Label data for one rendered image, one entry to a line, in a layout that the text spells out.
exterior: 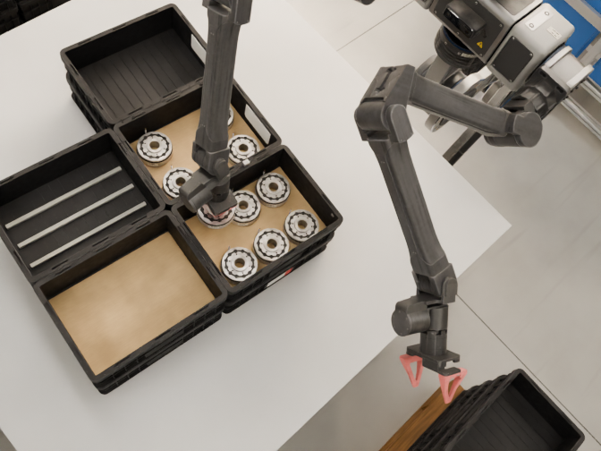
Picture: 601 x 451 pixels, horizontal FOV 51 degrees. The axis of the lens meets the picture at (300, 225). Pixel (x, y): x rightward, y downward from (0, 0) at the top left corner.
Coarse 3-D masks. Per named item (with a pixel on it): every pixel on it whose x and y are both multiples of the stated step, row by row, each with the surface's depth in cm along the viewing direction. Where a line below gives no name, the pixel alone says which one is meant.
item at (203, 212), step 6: (198, 210) 169; (204, 210) 169; (228, 210) 170; (234, 210) 170; (204, 216) 169; (210, 216) 169; (222, 216) 169; (228, 216) 170; (210, 222) 168; (216, 222) 168; (222, 222) 169
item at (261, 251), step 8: (264, 232) 183; (272, 232) 184; (280, 232) 184; (256, 240) 181; (280, 240) 183; (256, 248) 180; (264, 248) 181; (280, 248) 182; (288, 248) 182; (264, 256) 180; (272, 256) 181; (280, 256) 181
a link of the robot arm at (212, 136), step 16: (208, 0) 128; (240, 0) 122; (208, 16) 128; (224, 16) 125; (240, 16) 124; (208, 32) 130; (224, 32) 128; (208, 48) 131; (224, 48) 130; (208, 64) 133; (224, 64) 132; (208, 80) 134; (224, 80) 135; (208, 96) 136; (224, 96) 137; (208, 112) 138; (224, 112) 140; (208, 128) 140; (224, 128) 142; (192, 144) 146; (208, 144) 141; (224, 144) 144; (208, 160) 143
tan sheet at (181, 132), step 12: (180, 120) 196; (192, 120) 197; (240, 120) 200; (168, 132) 194; (180, 132) 194; (192, 132) 195; (228, 132) 198; (240, 132) 198; (252, 132) 199; (132, 144) 190; (180, 144) 193; (180, 156) 191; (156, 168) 188; (168, 168) 189; (192, 168) 190; (156, 180) 187
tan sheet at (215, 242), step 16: (272, 208) 190; (288, 208) 191; (304, 208) 192; (192, 224) 183; (256, 224) 187; (272, 224) 188; (320, 224) 191; (208, 240) 182; (224, 240) 183; (240, 240) 184; (288, 240) 187
